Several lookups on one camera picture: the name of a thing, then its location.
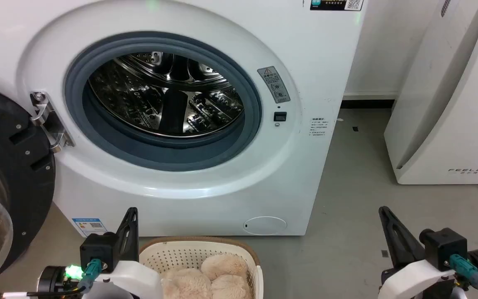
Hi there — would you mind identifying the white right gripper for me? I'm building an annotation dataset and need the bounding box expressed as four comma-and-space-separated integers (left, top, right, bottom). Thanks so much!
378, 206, 457, 299

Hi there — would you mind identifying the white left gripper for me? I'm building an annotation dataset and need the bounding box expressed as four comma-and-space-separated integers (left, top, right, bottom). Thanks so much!
82, 207, 164, 299

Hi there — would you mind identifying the beige fluffy plush item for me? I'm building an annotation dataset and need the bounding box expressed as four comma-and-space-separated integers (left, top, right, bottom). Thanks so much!
161, 254, 252, 299

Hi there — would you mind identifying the black round washer door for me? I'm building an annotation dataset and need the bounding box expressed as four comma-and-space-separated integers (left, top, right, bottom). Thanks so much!
0, 81, 56, 287

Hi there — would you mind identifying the stainless steel washing machine drum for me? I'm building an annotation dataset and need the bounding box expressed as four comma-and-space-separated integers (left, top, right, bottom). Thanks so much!
88, 51, 245, 138

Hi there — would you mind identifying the blue energy label sticker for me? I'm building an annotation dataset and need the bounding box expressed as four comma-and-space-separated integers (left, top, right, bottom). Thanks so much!
72, 217, 108, 238

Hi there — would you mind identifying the white perforated laundry basket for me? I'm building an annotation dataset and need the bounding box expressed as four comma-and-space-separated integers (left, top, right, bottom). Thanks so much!
139, 236, 264, 299

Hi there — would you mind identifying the white front-load washing machine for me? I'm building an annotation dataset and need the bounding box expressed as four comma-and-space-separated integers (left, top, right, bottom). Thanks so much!
0, 0, 367, 237

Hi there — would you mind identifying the grey rubber door gasket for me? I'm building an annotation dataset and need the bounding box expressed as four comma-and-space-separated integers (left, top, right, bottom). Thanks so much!
64, 32, 263, 172

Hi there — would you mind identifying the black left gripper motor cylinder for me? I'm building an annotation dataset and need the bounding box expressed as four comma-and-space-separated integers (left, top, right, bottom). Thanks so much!
37, 266, 68, 294

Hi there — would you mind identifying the oval drain filter cover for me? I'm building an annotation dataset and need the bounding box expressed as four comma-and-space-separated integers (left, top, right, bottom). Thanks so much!
244, 216, 288, 236

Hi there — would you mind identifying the small text label sticker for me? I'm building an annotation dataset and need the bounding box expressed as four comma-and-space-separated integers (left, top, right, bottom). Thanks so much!
310, 118, 328, 137

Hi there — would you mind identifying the silver metal door hinge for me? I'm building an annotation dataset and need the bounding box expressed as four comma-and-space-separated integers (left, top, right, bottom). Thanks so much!
29, 91, 75, 154

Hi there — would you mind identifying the white air purifier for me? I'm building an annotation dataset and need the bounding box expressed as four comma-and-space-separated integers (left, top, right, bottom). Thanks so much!
384, 0, 478, 185

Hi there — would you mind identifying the grey warning sticker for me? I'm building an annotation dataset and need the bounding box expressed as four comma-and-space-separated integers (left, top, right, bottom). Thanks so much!
257, 66, 291, 104

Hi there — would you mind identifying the black QR code sticker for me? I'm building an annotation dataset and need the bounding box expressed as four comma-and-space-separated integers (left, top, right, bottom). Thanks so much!
310, 0, 364, 11

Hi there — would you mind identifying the teal plug left gripper cable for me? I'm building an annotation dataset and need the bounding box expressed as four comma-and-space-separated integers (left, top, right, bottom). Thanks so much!
0, 258, 103, 299

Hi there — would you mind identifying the teal plug gripper cable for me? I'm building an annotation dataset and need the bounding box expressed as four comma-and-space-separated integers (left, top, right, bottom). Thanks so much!
0, 258, 103, 299
449, 254, 478, 299

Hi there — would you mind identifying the teal plug right gripper cable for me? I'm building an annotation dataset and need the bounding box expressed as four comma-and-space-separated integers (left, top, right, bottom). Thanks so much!
449, 254, 478, 299

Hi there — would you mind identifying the black wall baseboard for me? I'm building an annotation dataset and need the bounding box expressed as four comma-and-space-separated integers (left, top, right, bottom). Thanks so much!
340, 99, 395, 109

